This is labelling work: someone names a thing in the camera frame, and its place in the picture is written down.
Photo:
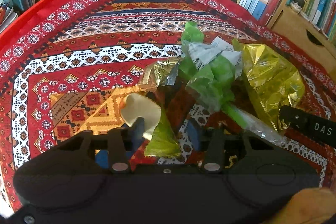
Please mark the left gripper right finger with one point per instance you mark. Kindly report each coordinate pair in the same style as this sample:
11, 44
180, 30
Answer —
209, 141

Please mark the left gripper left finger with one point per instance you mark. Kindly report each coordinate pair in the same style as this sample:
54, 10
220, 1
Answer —
122, 143

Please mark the white paper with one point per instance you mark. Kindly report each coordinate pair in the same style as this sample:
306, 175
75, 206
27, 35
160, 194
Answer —
135, 106

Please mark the gold foil wrapper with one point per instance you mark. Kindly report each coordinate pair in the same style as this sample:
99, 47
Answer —
271, 82

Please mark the green plastic bag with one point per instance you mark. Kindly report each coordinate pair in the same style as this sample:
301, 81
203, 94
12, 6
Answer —
209, 69

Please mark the small gold foil scrap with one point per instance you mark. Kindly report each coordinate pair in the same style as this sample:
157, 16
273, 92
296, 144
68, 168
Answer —
160, 73

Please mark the person right hand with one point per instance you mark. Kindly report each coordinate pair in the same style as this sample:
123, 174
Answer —
313, 205

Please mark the red patterned tablecloth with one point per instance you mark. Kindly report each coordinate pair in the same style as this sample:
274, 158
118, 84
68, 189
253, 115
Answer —
62, 59

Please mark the wooden drawer shelf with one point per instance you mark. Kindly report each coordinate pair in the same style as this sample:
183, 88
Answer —
287, 22

